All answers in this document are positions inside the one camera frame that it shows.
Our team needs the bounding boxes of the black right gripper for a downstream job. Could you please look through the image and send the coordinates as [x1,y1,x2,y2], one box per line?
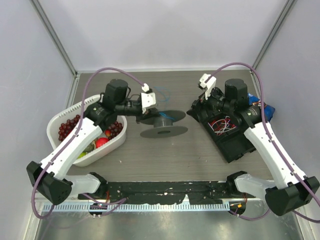
[187,84,235,123]

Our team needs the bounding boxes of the blue cable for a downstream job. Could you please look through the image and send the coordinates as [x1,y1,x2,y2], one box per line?
[152,86,175,121]

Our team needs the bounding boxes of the grey perforated cable spool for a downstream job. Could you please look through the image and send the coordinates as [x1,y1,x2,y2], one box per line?
[140,110,188,139]

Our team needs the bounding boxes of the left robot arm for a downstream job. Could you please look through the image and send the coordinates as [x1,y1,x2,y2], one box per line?
[26,79,157,206]

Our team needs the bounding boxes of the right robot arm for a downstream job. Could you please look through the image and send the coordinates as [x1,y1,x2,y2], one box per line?
[187,74,320,216]

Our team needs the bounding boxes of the black compartment tray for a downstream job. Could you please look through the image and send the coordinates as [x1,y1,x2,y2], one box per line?
[191,100,256,163]

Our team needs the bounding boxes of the small peach fruits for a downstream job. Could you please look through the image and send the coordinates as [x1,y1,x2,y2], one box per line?
[105,129,113,138]

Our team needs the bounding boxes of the red apple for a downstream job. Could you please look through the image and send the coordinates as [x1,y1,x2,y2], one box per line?
[95,137,109,148]

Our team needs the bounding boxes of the green striped melon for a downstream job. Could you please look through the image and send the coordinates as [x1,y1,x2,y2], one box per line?
[83,141,96,154]

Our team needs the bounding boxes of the yellow green fruit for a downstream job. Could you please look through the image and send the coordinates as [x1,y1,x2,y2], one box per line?
[77,152,88,159]

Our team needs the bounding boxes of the dark red grape bunch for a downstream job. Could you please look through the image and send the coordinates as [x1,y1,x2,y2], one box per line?
[58,114,81,142]

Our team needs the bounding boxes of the white plastic fruit basket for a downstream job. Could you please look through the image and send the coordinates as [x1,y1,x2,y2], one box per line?
[46,102,127,167]

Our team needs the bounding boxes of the blue Doritos chip bag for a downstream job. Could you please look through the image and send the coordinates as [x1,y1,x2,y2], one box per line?
[246,92,276,122]

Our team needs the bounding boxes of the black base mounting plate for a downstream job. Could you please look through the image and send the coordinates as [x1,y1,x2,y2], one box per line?
[94,181,253,205]

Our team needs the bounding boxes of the red wire bundle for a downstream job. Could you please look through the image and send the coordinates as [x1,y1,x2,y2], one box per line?
[208,115,238,133]

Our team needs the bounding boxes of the white wire bundle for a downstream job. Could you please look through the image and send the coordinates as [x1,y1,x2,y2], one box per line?
[211,115,238,137]

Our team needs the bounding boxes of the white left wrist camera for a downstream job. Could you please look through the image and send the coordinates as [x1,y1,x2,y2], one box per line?
[140,83,157,114]

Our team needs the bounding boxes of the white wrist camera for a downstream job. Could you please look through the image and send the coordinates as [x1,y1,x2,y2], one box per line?
[198,73,217,100]
[140,83,157,114]

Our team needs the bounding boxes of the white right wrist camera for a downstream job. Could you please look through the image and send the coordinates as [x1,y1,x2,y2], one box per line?
[198,73,217,100]

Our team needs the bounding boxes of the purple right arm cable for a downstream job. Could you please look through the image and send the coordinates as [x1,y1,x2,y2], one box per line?
[207,62,320,223]

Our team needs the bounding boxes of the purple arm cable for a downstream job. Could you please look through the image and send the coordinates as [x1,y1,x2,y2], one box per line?
[30,67,148,220]
[207,62,320,223]

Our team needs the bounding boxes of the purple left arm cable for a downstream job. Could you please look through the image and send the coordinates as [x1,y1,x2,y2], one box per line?
[30,67,148,220]

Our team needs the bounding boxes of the white slotted cable duct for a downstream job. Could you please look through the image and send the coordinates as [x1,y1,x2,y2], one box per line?
[53,201,230,213]

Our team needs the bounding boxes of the left aluminium frame post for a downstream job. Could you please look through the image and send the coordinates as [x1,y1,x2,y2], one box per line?
[29,0,78,77]

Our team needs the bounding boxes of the aluminium frame post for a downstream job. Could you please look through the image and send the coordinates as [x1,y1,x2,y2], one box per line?
[252,0,297,70]
[29,0,78,77]

